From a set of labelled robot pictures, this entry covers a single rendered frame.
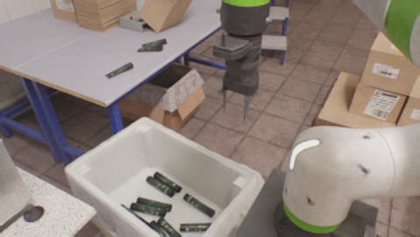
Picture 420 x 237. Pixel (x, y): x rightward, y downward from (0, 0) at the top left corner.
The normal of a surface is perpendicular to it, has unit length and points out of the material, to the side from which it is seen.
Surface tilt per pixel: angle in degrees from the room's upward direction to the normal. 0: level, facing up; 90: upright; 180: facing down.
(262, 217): 0
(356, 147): 11
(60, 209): 0
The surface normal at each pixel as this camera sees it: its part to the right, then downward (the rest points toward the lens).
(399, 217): 0.00, -0.80
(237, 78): -0.51, 0.48
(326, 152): -0.12, -0.65
